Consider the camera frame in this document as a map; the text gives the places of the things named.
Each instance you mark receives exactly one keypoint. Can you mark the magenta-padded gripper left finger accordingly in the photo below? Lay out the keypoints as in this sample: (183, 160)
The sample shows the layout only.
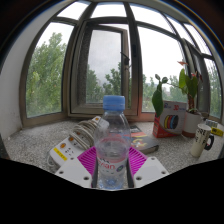
(75, 171)

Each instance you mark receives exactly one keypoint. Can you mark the brown-framed bay window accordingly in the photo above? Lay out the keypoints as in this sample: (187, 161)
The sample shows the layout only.
(156, 50)

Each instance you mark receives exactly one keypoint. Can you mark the white power strip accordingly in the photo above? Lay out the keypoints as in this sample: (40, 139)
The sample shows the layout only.
(65, 150)

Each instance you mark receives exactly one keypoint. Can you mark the dark colourful book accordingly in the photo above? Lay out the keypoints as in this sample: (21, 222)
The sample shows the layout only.
(145, 141)

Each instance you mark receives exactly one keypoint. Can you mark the white mug with black print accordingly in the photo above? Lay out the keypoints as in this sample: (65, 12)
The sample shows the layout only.
(199, 141)

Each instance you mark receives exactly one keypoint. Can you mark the potted plant in white pot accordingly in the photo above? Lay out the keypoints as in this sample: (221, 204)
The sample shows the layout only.
(191, 121)

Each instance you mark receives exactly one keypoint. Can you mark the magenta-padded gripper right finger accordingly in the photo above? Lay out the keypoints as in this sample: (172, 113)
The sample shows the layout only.
(150, 170)

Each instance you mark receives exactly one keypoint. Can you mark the clear blue-capped water bottle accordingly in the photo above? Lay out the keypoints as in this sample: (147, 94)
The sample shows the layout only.
(112, 140)

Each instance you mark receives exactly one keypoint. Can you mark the red and white filament box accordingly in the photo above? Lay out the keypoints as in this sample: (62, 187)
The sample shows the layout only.
(171, 120)

